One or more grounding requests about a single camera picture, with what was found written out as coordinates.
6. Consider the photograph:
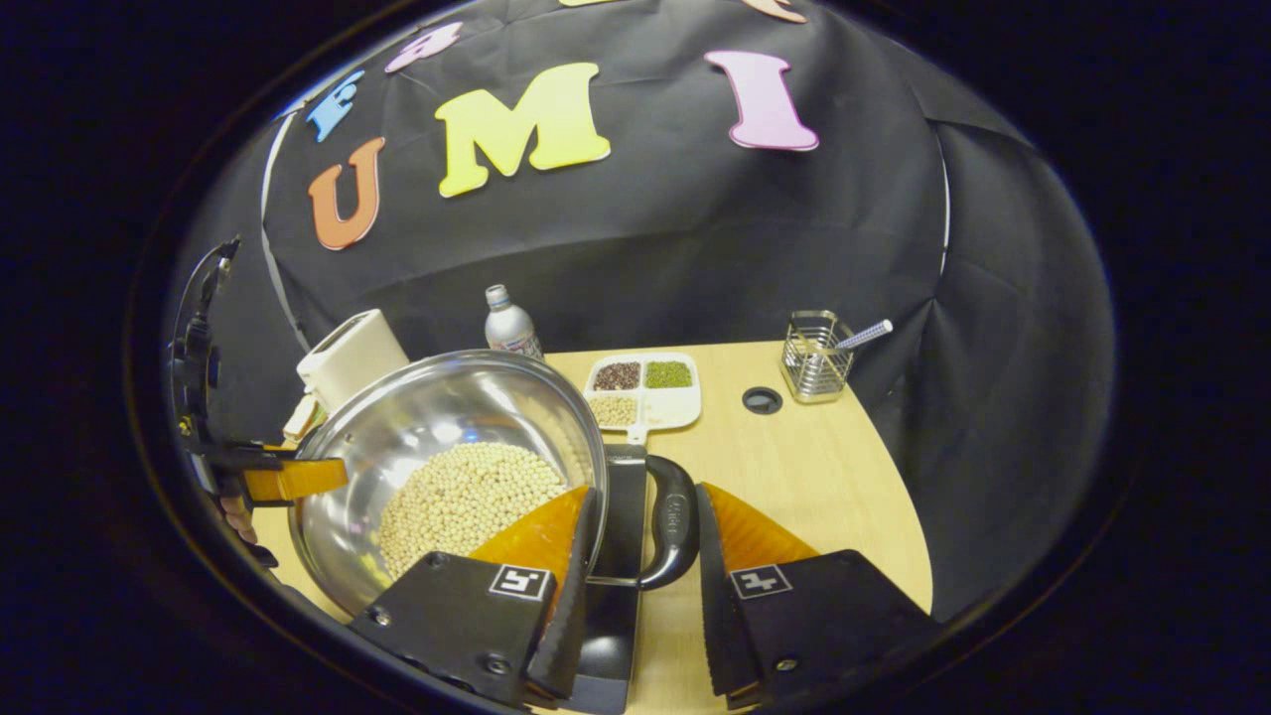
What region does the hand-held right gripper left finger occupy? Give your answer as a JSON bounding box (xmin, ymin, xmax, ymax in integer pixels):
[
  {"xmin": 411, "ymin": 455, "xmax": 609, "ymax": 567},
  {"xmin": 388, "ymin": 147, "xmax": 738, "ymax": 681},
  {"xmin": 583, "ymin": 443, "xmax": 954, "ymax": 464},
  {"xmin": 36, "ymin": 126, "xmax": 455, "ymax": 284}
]
[{"xmin": 348, "ymin": 485, "xmax": 603, "ymax": 710}]

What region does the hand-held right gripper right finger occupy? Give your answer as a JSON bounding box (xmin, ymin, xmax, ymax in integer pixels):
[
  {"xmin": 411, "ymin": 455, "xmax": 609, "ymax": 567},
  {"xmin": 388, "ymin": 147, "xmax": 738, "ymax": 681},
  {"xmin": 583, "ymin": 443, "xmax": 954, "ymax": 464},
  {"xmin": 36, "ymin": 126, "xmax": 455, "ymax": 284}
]
[{"xmin": 695, "ymin": 482, "xmax": 942, "ymax": 710}]

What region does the black induction cooktop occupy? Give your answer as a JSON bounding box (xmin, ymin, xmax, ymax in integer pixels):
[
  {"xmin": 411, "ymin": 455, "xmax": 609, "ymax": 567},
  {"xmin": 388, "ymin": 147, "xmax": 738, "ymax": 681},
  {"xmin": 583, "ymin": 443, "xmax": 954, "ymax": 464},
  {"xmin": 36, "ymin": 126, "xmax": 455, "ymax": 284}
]
[{"xmin": 556, "ymin": 444, "xmax": 648, "ymax": 715}]

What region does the stainless steel pot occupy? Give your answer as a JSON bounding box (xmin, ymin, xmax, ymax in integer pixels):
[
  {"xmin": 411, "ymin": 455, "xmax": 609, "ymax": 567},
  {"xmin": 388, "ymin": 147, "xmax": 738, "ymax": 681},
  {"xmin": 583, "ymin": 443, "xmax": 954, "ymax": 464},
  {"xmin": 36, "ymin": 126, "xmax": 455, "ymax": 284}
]
[{"xmin": 288, "ymin": 349, "xmax": 701, "ymax": 619}]

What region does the bread slice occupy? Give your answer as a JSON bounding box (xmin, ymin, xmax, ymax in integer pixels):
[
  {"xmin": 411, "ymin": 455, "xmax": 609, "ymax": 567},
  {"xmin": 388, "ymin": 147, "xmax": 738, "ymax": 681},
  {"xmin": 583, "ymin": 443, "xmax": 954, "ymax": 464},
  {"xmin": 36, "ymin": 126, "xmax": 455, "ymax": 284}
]
[{"xmin": 284, "ymin": 393, "xmax": 321, "ymax": 444}]

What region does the white toaster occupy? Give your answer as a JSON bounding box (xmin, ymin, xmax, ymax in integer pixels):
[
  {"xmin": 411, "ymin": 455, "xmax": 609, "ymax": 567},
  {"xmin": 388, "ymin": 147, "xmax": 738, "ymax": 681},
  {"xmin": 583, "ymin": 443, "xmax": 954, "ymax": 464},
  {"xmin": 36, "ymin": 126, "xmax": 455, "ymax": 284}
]
[{"xmin": 296, "ymin": 309, "xmax": 410, "ymax": 413}]

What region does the heap of soybeans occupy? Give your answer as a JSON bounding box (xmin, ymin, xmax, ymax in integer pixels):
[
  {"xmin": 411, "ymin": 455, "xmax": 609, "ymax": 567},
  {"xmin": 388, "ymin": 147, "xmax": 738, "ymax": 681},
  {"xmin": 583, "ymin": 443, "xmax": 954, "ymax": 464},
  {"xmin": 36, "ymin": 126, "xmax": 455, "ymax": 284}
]
[{"xmin": 375, "ymin": 442, "xmax": 569, "ymax": 582}]

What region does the white divided bean dish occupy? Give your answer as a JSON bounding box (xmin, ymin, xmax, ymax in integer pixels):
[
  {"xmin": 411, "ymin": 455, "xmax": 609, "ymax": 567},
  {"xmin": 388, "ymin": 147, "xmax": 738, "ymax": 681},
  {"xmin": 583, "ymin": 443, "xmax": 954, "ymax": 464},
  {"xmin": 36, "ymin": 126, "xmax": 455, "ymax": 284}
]
[{"xmin": 584, "ymin": 352, "xmax": 702, "ymax": 445}]

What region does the silver drink bottle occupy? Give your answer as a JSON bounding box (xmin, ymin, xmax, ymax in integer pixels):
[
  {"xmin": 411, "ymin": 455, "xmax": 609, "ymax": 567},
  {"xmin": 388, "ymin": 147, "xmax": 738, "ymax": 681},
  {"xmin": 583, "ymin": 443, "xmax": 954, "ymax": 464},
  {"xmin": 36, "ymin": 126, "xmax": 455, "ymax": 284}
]
[{"xmin": 485, "ymin": 284, "xmax": 545, "ymax": 361}]

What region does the metal wire utensil holder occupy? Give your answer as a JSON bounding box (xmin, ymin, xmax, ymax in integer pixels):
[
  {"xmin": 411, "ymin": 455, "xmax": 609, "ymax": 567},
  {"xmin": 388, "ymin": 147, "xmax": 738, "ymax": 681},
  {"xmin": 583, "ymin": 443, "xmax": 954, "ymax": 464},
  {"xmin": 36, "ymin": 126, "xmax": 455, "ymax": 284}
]
[{"xmin": 780, "ymin": 310, "xmax": 855, "ymax": 404}]

